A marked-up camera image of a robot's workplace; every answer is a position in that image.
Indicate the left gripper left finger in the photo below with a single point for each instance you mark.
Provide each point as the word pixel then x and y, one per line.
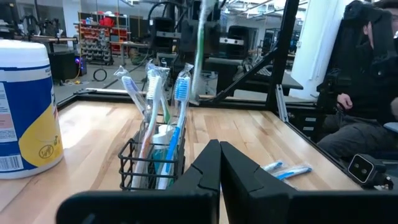
pixel 140 208

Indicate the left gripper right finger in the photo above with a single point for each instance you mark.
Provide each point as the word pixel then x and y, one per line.
pixel 311 208

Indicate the green toothbrush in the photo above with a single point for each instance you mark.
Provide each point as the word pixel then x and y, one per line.
pixel 166 113
pixel 201 40

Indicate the purple toothbrush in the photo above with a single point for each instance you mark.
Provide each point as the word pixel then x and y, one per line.
pixel 130 85

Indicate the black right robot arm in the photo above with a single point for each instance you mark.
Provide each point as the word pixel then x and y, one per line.
pixel 239 32

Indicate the person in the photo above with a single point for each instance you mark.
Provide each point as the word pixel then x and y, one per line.
pixel 351 140

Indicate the person's hand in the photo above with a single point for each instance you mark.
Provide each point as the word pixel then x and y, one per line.
pixel 344 101

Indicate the white-lidded blue yellow wipes canister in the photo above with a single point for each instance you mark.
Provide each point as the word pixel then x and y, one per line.
pixel 28 109

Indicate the black computer tower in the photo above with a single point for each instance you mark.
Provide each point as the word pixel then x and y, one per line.
pixel 65 67

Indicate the red storage shelf with bins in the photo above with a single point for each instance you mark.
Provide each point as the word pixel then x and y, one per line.
pixel 102 34

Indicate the black table-level camera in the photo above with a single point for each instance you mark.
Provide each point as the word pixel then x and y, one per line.
pixel 360 168

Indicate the silver post bracket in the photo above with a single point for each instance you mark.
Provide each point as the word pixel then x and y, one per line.
pixel 281 102

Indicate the black aluminium rig frame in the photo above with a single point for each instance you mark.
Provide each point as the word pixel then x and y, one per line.
pixel 281 62

